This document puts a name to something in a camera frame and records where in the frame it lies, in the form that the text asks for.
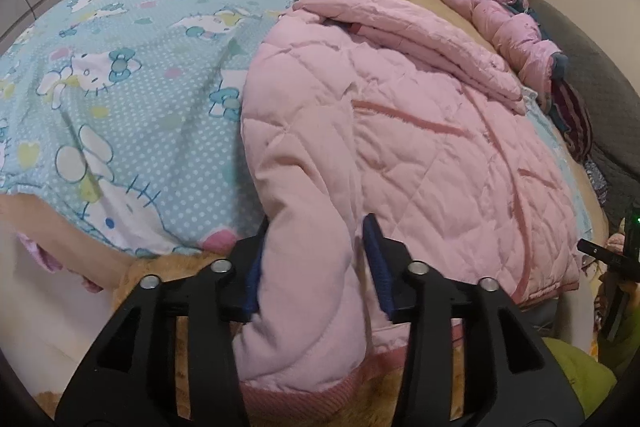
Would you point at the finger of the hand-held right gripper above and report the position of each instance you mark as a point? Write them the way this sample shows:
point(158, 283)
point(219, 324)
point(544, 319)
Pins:
point(597, 252)
point(616, 307)

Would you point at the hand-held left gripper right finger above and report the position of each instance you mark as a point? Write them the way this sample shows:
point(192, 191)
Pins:
point(380, 277)

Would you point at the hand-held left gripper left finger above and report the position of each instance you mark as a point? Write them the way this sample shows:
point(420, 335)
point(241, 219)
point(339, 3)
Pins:
point(254, 282)

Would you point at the pink quilted jacket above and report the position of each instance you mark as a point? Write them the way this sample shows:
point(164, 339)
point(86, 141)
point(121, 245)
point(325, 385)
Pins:
point(400, 147)

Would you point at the blue patterned cloth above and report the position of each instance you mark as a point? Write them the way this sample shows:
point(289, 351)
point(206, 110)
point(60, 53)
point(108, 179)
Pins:
point(595, 182)

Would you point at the yellow-green cloth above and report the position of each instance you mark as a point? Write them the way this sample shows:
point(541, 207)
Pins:
point(580, 377)

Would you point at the dark striped cloth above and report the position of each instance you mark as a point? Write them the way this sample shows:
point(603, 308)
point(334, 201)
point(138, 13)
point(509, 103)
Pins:
point(572, 117)

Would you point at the grey quilted headboard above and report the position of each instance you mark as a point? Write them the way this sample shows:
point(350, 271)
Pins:
point(595, 77)

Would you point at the pink frilled cloth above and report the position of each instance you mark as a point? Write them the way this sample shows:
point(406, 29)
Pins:
point(50, 264)

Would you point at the blue cartoon print blanket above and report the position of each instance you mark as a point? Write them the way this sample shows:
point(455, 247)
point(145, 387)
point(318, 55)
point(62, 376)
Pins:
point(125, 117)

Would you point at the pink puffer jacket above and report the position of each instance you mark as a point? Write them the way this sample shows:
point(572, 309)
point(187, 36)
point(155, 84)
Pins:
point(505, 27)

